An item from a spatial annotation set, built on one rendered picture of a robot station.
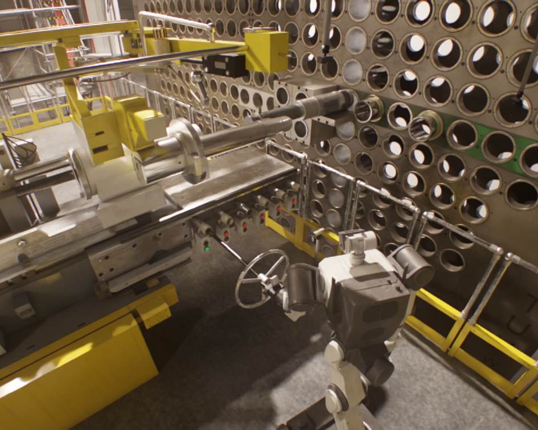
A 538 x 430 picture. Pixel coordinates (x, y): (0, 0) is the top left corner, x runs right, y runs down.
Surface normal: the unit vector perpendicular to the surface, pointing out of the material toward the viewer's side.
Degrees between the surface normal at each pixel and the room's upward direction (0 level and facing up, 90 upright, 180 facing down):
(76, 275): 90
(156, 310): 0
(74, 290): 90
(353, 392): 55
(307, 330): 0
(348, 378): 69
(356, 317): 84
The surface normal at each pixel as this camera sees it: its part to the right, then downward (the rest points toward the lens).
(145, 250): 0.64, 0.43
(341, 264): -0.06, -0.87
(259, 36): -0.65, 0.43
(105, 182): 0.60, 0.10
